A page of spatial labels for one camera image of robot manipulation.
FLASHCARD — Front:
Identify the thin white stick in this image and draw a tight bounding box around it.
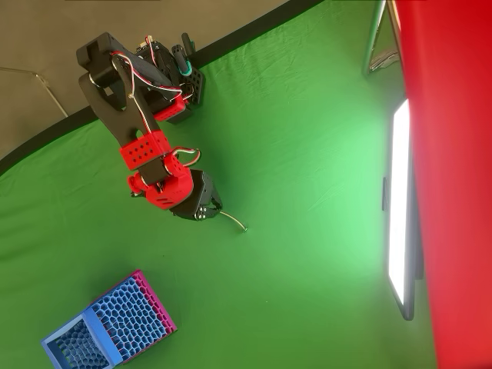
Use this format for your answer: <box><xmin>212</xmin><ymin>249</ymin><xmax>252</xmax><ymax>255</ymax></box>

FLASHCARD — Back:
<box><xmin>221</xmin><ymin>210</ymin><xmax>248</xmax><ymax>234</ymax></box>

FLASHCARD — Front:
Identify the blue and pink honeycomb box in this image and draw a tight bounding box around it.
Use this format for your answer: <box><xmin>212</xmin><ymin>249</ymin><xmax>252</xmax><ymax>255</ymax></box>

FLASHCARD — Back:
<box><xmin>41</xmin><ymin>269</ymin><xmax>178</xmax><ymax>369</ymax></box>

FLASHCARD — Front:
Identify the green cloth with black edge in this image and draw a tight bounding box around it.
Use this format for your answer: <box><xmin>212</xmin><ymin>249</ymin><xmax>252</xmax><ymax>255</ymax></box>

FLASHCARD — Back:
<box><xmin>0</xmin><ymin>0</ymin><xmax>439</xmax><ymax>369</ymax></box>

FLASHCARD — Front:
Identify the thin metal rod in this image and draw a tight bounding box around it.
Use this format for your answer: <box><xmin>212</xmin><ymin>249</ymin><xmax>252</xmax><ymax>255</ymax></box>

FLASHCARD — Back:
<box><xmin>0</xmin><ymin>67</ymin><xmax>69</xmax><ymax>118</ymax></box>

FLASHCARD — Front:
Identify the black LED light panel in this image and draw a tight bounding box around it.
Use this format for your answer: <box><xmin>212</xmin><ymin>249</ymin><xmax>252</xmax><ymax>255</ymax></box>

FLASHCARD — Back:
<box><xmin>382</xmin><ymin>98</ymin><xmax>424</xmax><ymax>322</ymax></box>

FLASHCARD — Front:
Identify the chrome tubular metal stand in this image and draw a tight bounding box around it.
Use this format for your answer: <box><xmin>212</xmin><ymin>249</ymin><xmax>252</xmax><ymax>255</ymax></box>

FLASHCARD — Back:
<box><xmin>361</xmin><ymin>0</ymin><xmax>403</xmax><ymax>78</ymax></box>

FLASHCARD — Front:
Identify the large red object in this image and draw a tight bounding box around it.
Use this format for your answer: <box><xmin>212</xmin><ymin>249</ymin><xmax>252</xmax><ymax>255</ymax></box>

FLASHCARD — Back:
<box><xmin>387</xmin><ymin>0</ymin><xmax>492</xmax><ymax>369</ymax></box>

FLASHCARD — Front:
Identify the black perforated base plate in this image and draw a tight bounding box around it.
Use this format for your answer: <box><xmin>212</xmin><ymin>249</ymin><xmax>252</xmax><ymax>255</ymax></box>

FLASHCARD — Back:
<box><xmin>184</xmin><ymin>65</ymin><xmax>207</xmax><ymax>107</ymax></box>

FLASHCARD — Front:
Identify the black clamp with teal ring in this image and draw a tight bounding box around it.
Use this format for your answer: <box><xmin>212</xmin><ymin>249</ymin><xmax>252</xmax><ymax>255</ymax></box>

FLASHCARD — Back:
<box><xmin>171</xmin><ymin>32</ymin><xmax>197</xmax><ymax>78</ymax></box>

